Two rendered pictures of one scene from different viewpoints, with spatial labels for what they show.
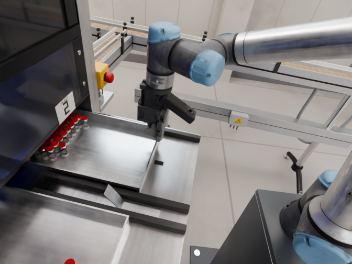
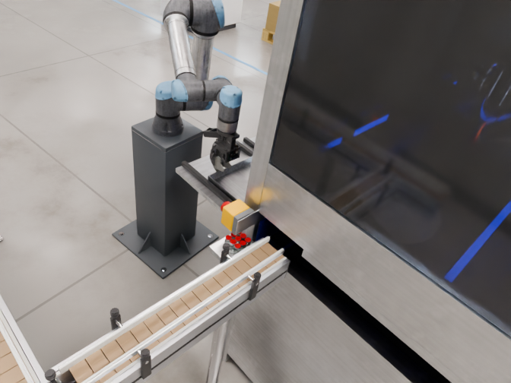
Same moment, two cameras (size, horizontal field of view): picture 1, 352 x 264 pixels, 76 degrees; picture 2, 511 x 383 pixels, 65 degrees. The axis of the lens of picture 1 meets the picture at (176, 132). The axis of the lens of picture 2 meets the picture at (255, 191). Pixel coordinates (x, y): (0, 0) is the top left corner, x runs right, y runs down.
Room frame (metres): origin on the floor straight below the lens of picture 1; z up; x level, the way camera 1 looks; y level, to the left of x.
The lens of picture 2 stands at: (1.48, 0.89, 1.88)
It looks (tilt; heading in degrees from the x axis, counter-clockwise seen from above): 40 degrees down; 215
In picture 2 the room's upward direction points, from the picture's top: 11 degrees clockwise
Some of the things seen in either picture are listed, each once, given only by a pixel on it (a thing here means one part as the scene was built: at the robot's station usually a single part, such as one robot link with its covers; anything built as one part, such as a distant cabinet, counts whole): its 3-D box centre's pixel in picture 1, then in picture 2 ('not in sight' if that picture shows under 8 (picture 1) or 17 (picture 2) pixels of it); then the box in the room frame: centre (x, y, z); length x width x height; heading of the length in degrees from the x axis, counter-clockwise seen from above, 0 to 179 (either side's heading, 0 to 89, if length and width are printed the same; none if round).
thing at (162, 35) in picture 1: (163, 48); (230, 103); (0.55, 0.07, 1.21); 0.09 x 0.08 x 0.11; 60
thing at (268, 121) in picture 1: (240, 115); not in sight; (1.40, -0.45, 0.49); 1.60 x 0.08 x 0.12; 86
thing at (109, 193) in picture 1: (133, 201); not in sight; (0.31, 0.08, 0.91); 0.14 x 0.03 x 0.06; 86
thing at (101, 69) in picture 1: (96, 75); (236, 216); (0.75, 0.33, 0.99); 0.08 x 0.07 x 0.07; 86
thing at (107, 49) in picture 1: (96, 57); (189, 308); (1.04, 0.45, 0.92); 0.69 x 0.15 x 0.16; 176
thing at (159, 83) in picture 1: (160, 77); (228, 123); (0.54, 0.07, 1.14); 0.08 x 0.08 x 0.05
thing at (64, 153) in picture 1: (63, 150); not in sight; (0.44, 0.32, 0.90); 0.02 x 0.02 x 0.05
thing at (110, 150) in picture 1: (99, 145); (261, 190); (0.49, 0.23, 0.90); 0.34 x 0.26 x 0.04; 86
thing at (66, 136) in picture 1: (66, 136); not in sight; (0.49, 0.34, 0.90); 0.18 x 0.02 x 0.05; 176
